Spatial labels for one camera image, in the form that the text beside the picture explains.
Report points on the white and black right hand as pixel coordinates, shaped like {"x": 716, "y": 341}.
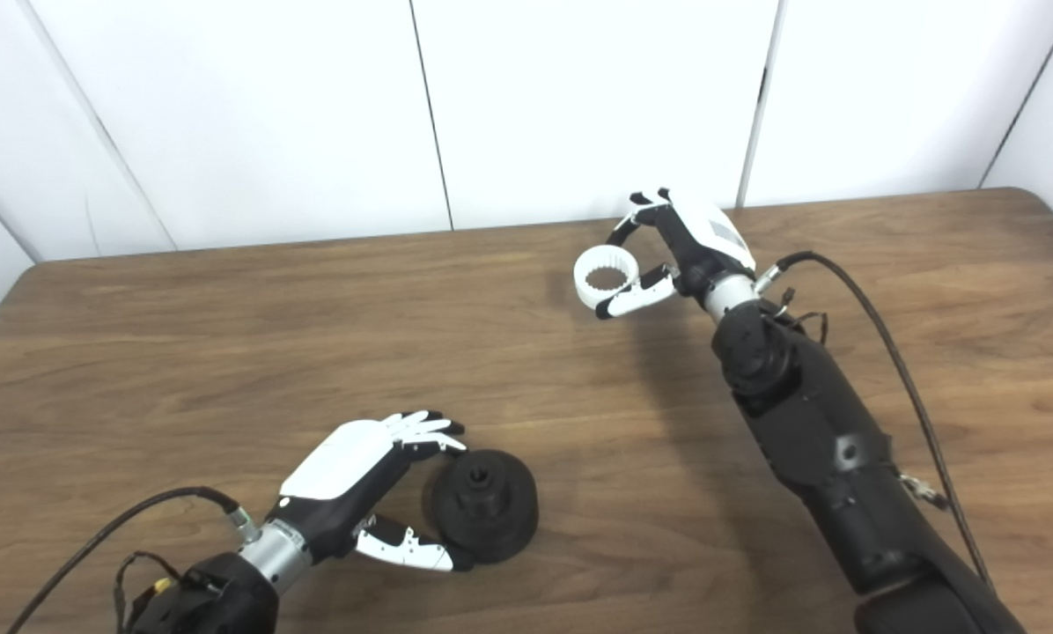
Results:
{"x": 707, "y": 233}

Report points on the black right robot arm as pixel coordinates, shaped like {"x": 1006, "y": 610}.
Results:
{"x": 835, "y": 458}

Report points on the round black part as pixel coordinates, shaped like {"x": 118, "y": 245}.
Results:
{"x": 500, "y": 519}

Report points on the white and black left hand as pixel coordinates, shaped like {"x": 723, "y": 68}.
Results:
{"x": 342, "y": 462}

